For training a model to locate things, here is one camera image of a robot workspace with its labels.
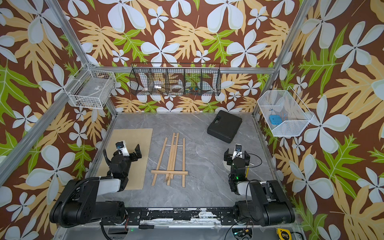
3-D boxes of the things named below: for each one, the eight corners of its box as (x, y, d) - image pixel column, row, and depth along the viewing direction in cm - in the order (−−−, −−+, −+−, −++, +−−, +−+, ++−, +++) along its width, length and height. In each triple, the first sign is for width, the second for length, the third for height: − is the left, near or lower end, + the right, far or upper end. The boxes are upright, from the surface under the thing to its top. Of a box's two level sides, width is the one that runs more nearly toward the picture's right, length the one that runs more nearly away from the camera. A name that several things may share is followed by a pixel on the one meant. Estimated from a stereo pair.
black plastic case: (205, 134, 109) (206, 130, 105) (218, 113, 122) (219, 109, 118) (230, 145, 103) (232, 141, 99) (241, 122, 116) (243, 118, 112)
